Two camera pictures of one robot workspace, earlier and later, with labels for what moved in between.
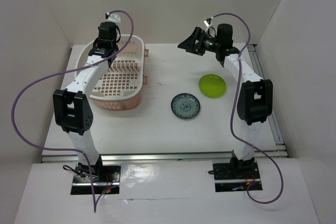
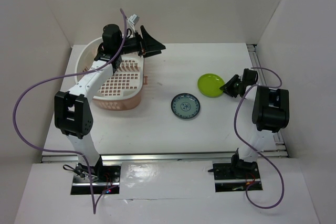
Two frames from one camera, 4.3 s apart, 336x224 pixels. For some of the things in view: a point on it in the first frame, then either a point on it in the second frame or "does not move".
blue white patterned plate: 185,106 does not move
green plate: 212,86 does not move
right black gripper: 198,34 to 228,87
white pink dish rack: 120,86 does not move
